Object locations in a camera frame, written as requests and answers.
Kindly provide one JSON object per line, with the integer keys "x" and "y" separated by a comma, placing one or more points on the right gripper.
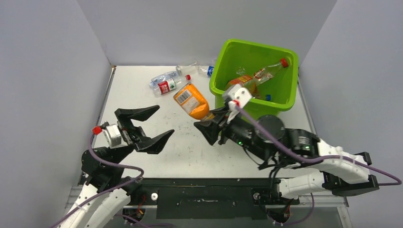
{"x": 209, "y": 128}

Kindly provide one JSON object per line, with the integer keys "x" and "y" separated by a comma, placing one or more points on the crushed orange bottle front left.
{"x": 247, "y": 82}

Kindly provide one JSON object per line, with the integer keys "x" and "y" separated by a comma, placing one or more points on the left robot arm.
{"x": 110, "y": 185}

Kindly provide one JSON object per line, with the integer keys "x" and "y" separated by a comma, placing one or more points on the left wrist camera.
{"x": 113, "y": 136}

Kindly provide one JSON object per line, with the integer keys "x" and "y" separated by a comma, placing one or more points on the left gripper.
{"x": 133, "y": 135}

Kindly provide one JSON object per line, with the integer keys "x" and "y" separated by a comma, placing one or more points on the Pepsi bottle behind bin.
{"x": 206, "y": 71}

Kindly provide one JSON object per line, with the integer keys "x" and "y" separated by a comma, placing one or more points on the green plastic bin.
{"x": 274, "y": 96}

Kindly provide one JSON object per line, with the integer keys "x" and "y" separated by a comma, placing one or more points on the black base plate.
{"x": 206, "y": 198}

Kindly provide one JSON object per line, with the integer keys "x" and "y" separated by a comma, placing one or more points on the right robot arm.
{"x": 267, "y": 138}

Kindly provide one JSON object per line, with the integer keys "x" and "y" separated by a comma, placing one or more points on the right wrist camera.
{"x": 235, "y": 98}

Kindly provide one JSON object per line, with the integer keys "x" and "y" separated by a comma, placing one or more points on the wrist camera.
{"x": 235, "y": 98}
{"x": 113, "y": 136}

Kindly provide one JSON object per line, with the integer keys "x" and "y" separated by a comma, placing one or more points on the red label bottle left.
{"x": 170, "y": 84}

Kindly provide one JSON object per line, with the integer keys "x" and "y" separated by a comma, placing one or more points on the clear bottle silver cap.
{"x": 186, "y": 68}

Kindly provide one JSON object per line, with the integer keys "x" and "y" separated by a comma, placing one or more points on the clear bottle red cap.
{"x": 267, "y": 73}

